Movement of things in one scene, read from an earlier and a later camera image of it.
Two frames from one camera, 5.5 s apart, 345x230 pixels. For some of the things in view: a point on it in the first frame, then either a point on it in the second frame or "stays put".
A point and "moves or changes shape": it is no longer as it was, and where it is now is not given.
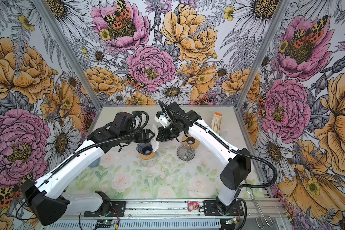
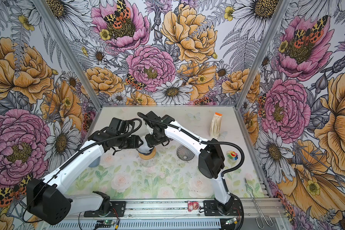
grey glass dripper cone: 185,152 stays put
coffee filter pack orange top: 216,122 stays put
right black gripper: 165,137 → 151,142
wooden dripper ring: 147,157 stays put
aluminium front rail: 177,214 stays put
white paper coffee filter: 154,143 moves or changes shape
